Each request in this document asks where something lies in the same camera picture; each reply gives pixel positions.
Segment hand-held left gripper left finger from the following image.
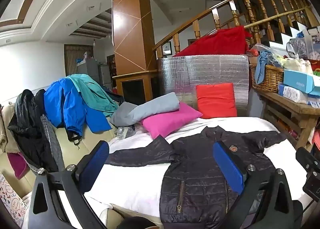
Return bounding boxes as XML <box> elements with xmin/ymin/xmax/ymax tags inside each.
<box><xmin>22</xmin><ymin>140</ymin><xmax>110</xmax><ymax>229</ymax></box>

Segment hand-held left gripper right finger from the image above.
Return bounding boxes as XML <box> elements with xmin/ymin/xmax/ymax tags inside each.
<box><xmin>213</xmin><ymin>141</ymin><xmax>304</xmax><ymax>229</ymax></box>

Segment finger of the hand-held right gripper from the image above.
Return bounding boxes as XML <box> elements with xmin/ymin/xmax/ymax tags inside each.
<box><xmin>295</xmin><ymin>147</ymin><xmax>320</xmax><ymax>172</ymax></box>

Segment black quilted jacket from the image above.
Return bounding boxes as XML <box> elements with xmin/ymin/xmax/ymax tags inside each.
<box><xmin>105</xmin><ymin>126</ymin><xmax>288</xmax><ymax>229</ymax></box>

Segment clear plastic bag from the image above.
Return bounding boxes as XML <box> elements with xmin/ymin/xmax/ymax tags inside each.
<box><xmin>115</xmin><ymin>125</ymin><xmax>137</xmax><ymax>140</ymax></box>

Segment white blanket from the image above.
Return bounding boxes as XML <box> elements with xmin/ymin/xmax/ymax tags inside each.
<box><xmin>84</xmin><ymin>116</ymin><xmax>313</xmax><ymax>219</ymax></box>

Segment wooden table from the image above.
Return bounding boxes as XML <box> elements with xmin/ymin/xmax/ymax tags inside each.
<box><xmin>252</xmin><ymin>86</ymin><xmax>320</xmax><ymax>152</ymax></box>

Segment grey checked garment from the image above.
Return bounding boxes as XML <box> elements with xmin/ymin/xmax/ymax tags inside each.
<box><xmin>40</xmin><ymin>114</ymin><xmax>66</xmax><ymax>169</ymax></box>

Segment white patterned box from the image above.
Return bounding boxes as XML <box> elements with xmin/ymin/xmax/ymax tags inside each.
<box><xmin>278</xmin><ymin>84</ymin><xmax>309</xmax><ymax>104</ymax></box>

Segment red pillow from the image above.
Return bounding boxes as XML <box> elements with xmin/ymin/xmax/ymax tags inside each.
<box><xmin>196</xmin><ymin>82</ymin><xmax>238</xmax><ymax>119</ymax></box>

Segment blue jacket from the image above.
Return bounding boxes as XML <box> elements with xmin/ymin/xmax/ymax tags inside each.
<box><xmin>44</xmin><ymin>78</ymin><xmax>113</xmax><ymax>137</ymax></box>

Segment teal shirt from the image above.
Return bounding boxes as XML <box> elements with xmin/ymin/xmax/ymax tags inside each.
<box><xmin>67</xmin><ymin>74</ymin><xmax>119</xmax><ymax>117</ymax></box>

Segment pink pillow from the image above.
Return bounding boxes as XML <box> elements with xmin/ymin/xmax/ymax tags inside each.
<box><xmin>141</xmin><ymin>102</ymin><xmax>203</xmax><ymax>139</ymax></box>

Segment grey folded cloth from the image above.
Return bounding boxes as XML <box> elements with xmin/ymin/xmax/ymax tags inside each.
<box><xmin>109</xmin><ymin>92</ymin><xmax>180</xmax><ymax>127</ymax></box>

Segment blue cardboard box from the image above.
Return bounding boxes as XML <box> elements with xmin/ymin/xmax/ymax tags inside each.
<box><xmin>283</xmin><ymin>69</ymin><xmax>320</xmax><ymax>94</ymax></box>

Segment magenta cloth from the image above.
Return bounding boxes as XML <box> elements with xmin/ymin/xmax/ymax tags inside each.
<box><xmin>7</xmin><ymin>153</ymin><xmax>28</xmax><ymax>180</ymax></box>

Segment small grey refrigerator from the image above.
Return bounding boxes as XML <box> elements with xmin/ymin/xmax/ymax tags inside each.
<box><xmin>98</xmin><ymin>65</ymin><xmax>113</xmax><ymax>90</ymax></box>

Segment wicker basket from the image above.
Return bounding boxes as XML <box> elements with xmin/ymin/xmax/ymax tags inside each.
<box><xmin>249</xmin><ymin>63</ymin><xmax>285</xmax><ymax>93</ymax></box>

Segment large grey refrigerator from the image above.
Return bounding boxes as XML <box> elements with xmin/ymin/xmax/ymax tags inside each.
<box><xmin>77</xmin><ymin>57</ymin><xmax>100</xmax><ymax>82</ymax></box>

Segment patterned paper bag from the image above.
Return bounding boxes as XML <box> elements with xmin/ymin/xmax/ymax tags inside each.
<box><xmin>0</xmin><ymin>173</ymin><xmax>28</xmax><ymax>227</ymax></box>

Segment beige fleece garment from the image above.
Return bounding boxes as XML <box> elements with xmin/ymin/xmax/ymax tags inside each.
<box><xmin>0</xmin><ymin>102</ymin><xmax>18</xmax><ymax>154</ymax></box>

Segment silver foil insulation panel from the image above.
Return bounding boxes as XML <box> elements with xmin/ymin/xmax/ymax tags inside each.
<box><xmin>157</xmin><ymin>54</ymin><xmax>250</xmax><ymax>117</ymax></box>

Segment blue cloth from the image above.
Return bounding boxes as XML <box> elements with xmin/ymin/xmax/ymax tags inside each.
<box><xmin>255</xmin><ymin>50</ymin><xmax>276</xmax><ymax>85</ymax></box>

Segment brown curtain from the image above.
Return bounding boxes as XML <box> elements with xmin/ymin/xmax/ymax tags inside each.
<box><xmin>64</xmin><ymin>44</ymin><xmax>94</xmax><ymax>77</ymax></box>

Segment clear plastic storage box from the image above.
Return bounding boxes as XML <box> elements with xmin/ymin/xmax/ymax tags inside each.
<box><xmin>301</xmin><ymin>26</ymin><xmax>320</xmax><ymax>52</ymax></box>

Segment staircase steps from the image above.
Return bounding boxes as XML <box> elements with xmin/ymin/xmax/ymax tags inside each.
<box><xmin>260</xmin><ymin>20</ymin><xmax>320</xmax><ymax>47</ymax></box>

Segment red garment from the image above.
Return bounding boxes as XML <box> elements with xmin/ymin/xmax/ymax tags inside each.
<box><xmin>174</xmin><ymin>26</ymin><xmax>253</xmax><ymax>57</ymax></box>

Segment framed picture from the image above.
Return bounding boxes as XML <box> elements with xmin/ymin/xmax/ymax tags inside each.
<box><xmin>162</xmin><ymin>41</ymin><xmax>172</xmax><ymax>56</ymax></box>

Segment brown wooden cabinet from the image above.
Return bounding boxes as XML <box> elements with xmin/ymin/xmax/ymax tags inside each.
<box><xmin>112</xmin><ymin>0</ymin><xmax>159</xmax><ymax>105</ymax></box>

